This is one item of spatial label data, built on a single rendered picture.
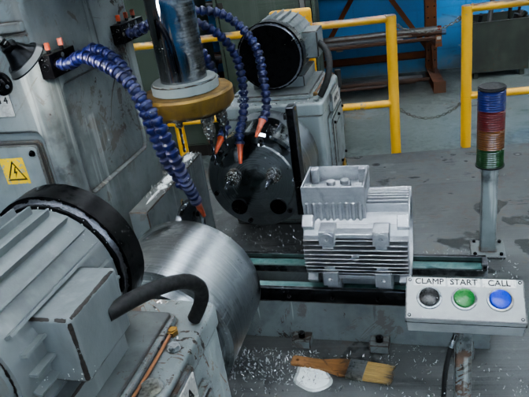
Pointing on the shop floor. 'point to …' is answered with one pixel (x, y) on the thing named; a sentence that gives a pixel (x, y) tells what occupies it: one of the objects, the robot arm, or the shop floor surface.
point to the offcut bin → (500, 41)
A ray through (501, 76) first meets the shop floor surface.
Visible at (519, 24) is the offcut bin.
